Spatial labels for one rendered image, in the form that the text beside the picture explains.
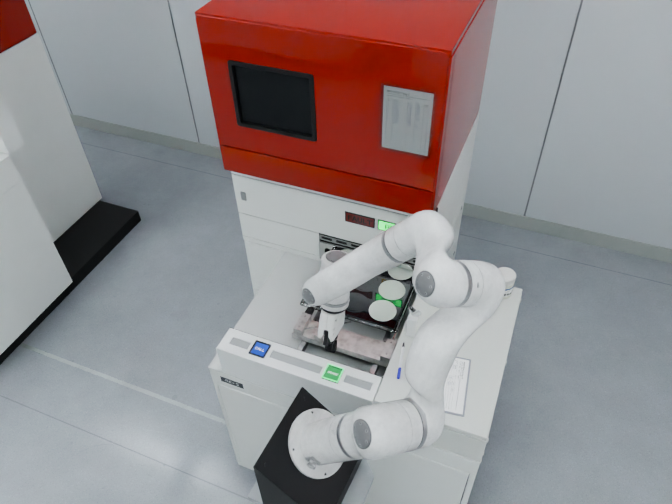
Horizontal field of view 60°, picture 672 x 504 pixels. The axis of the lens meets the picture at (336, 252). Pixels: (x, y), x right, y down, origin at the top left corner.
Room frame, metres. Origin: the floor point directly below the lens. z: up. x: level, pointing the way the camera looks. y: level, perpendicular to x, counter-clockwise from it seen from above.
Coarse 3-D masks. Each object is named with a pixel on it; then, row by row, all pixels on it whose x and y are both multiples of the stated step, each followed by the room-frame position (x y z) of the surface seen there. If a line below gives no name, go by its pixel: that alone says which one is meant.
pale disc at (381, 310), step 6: (378, 300) 1.40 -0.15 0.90; (384, 300) 1.40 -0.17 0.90; (372, 306) 1.37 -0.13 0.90; (378, 306) 1.37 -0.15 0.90; (384, 306) 1.37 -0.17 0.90; (390, 306) 1.37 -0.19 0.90; (372, 312) 1.34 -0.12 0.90; (378, 312) 1.34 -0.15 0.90; (384, 312) 1.34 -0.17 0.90; (390, 312) 1.34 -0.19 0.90; (378, 318) 1.32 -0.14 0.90; (384, 318) 1.31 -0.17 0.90; (390, 318) 1.31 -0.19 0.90
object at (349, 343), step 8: (312, 320) 1.33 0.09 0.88; (296, 336) 1.27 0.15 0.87; (304, 336) 1.26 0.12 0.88; (312, 336) 1.26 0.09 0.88; (344, 336) 1.25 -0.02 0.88; (352, 336) 1.25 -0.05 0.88; (360, 336) 1.25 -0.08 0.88; (320, 344) 1.24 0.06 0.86; (344, 344) 1.22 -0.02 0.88; (352, 344) 1.22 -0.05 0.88; (360, 344) 1.22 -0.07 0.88; (368, 344) 1.22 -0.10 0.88; (376, 344) 1.22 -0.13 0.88; (384, 344) 1.21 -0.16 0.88; (344, 352) 1.20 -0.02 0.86; (352, 352) 1.19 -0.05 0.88; (360, 352) 1.18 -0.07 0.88; (368, 352) 1.18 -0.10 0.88; (376, 352) 1.18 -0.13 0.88; (368, 360) 1.16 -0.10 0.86; (376, 360) 1.15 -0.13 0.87
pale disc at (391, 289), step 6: (384, 282) 1.49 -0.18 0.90; (390, 282) 1.49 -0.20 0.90; (396, 282) 1.49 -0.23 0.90; (384, 288) 1.46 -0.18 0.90; (390, 288) 1.46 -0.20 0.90; (396, 288) 1.46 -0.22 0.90; (402, 288) 1.46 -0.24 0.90; (384, 294) 1.43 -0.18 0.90; (390, 294) 1.43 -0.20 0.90; (396, 294) 1.43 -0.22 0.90; (402, 294) 1.43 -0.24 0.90
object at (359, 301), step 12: (384, 276) 1.52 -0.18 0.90; (360, 288) 1.46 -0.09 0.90; (372, 288) 1.46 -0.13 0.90; (408, 288) 1.45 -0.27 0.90; (360, 300) 1.40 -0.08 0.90; (372, 300) 1.40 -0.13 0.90; (396, 300) 1.40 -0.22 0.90; (348, 312) 1.35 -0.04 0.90; (360, 312) 1.35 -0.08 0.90; (396, 312) 1.34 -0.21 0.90; (384, 324) 1.29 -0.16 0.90
